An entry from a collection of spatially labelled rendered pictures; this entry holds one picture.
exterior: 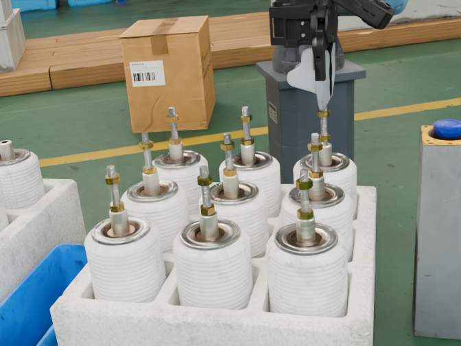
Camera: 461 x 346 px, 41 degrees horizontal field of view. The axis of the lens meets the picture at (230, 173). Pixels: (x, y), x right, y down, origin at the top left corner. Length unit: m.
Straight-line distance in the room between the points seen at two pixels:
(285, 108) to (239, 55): 1.42
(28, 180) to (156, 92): 0.87
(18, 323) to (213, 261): 0.38
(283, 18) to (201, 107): 1.06
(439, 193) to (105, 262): 0.45
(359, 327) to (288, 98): 0.65
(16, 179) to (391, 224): 0.73
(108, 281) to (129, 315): 0.05
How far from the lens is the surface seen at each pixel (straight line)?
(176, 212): 0.87
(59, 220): 1.13
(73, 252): 1.08
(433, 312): 0.98
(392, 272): 1.15
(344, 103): 1.30
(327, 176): 0.91
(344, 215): 0.82
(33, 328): 1.04
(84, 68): 2.62
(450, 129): 0.86
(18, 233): 1.03
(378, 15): 0.86
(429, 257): 0.93
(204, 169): 0.72
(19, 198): 1.11
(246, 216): 0.83
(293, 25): 0.87
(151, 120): 1.93
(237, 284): 0.75
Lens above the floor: 0.61
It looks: 23 degrees down
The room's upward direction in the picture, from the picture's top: 5 degrees counter-clockwise
